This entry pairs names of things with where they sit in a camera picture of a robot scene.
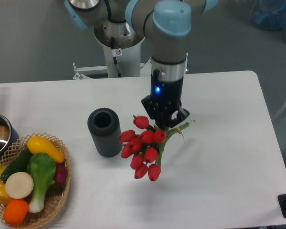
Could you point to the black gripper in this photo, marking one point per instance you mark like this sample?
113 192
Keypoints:
163 105

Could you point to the red tulip bouquet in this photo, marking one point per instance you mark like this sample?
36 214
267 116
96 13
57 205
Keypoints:
146 148

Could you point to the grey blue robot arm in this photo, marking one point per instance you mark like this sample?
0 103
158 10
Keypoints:
167 25

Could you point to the dark grey ribbed vase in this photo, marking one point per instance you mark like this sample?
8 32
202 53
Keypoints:
104 127

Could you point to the blue plastic bag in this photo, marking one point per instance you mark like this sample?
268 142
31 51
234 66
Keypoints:
269 15

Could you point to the purple red onion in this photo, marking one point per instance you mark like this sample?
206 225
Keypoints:
61 174

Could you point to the woven wicker basket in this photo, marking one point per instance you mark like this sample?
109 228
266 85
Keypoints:
57 194

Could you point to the yellow squash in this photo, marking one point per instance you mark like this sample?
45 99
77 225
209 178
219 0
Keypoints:
38 144

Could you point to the green bok choy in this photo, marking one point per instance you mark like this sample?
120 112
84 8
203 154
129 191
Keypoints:
42 168

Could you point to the dark green cucumber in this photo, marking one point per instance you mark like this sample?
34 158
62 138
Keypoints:
17 165

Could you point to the cream round radish slice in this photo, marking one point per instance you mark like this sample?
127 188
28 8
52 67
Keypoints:
19 185

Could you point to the orange fruit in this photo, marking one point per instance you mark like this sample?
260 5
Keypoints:
15 212

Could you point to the yellow bell pepper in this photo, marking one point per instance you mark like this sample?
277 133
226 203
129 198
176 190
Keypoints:
4 197

